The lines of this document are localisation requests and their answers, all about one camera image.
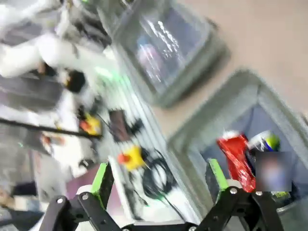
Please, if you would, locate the yellow emergency stop button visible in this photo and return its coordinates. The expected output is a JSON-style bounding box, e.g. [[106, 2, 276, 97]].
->
[[117, 145, 145, 171], [78, 113, 102, 136]]

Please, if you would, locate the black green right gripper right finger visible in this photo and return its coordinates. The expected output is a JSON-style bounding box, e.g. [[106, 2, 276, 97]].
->
[[192, 158, 285, 231]]

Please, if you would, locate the black cable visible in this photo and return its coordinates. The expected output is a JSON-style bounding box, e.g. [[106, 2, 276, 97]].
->
[[141, 149, 186, 223]]

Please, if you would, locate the black stand pole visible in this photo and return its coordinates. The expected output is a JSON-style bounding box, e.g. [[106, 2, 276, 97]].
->
[[0, 117, 103, 141]]

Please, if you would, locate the grey basket labelled Can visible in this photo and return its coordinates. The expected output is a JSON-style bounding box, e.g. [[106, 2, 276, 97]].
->
[[167, 69, 308, 231]]

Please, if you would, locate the crushed red drink can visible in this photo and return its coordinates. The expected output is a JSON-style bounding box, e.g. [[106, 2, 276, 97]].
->
[[216, 131, 257, 193]]

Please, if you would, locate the black drink can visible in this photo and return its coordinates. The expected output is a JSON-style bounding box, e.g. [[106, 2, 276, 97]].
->
[[247, 131, 293, 201]]

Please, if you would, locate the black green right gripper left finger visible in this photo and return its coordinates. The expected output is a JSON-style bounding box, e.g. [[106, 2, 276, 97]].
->
[[44, 162, 121, 231]]

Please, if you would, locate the grey basket labelled Plastic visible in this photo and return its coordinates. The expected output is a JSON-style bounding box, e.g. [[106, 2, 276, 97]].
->
[[112, 0, 232, 108]]

